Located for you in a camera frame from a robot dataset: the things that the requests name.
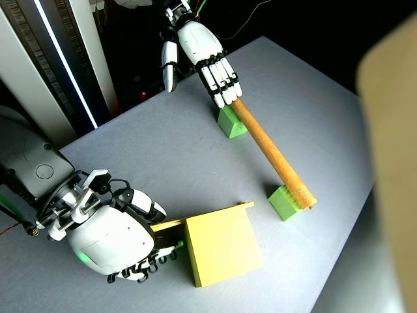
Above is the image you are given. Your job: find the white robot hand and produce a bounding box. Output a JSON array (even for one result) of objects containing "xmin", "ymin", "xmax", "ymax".
[
  {"xmin": 159, "ymin": 20, "xmax": 244, "ymax": 109},
  {"xmin": 66, "ymin": 186, "xmax": 185, "ymax": 284}
]

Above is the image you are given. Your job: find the round wooden rod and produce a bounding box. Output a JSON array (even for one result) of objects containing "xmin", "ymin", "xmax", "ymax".
[{"xmin": 231, "ymin": 97, "xmax": 318, "ymax": 211}]

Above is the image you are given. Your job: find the green wooden support block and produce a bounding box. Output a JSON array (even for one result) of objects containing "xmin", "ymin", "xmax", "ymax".
[
  {"xmin": 267, "ymin": 185, "xmax": 302, "ymax": 223},
  {"xmin": 216, "ymin": 104, "xmax": 248, "ymax": 140}
]

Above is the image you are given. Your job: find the grey table cloth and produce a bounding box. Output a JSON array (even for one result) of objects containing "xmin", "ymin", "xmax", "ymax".
[{"xmin": 0, "ymin": 35, "xmax": 384, "ymax": 313}]

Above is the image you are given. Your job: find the yellow wooden block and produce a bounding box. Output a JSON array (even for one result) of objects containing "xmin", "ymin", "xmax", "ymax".
[{"xmin": 184, "ymin": 205, "xmax": 265, "ymax": 288}]

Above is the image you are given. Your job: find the white light strip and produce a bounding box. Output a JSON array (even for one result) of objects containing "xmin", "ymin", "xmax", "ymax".
[{"xmin": 33, "ymin": 0, "xmax": 99, "ymax": 130}]

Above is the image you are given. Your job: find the blurred beige board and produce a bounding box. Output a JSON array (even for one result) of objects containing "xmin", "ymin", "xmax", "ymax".
[{"xmin": 356, "ymin": 12, "xmax": 417, "ymax": 313}]

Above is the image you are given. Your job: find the white frame post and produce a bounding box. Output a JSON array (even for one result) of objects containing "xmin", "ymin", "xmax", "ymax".
[{"xmin": 69, "ymin": 0, "xmax": 119, "ymax": 115}]

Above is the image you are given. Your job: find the white frame panel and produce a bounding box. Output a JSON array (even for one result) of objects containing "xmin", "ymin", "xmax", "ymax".
[{"xmin": 0, "ymin": 5, "xmax": 78, "ymax": 148}]

